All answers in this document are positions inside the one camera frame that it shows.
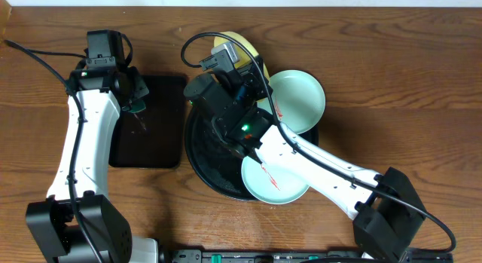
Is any green sponge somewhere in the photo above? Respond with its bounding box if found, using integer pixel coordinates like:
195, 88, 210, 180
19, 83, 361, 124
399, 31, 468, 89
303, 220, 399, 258
122, 99, 146, 114

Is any rectangular black tray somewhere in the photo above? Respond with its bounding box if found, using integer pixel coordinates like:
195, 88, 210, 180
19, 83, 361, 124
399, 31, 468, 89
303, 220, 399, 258
108, 75, 187, 169

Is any light green plate with stain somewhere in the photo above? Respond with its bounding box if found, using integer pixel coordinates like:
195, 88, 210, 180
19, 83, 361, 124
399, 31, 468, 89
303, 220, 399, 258
241, 157, 309, 204

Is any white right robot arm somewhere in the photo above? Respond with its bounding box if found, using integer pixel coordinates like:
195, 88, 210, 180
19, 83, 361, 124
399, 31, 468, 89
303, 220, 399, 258
184, 73, 426, 262

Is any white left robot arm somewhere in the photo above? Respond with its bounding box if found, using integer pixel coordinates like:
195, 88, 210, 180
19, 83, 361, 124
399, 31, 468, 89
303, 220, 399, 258
26, 55, 160, 262

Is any round black tray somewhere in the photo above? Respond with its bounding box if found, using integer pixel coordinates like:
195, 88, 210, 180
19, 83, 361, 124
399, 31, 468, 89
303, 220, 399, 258
183, 76, 319, 201

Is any yellow plate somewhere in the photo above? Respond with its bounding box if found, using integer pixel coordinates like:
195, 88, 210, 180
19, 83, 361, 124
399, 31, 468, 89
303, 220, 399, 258
212, 32, 270, 100

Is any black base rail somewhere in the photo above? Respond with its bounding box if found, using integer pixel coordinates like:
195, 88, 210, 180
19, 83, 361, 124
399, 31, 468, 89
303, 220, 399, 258
171, 248, 455, 263

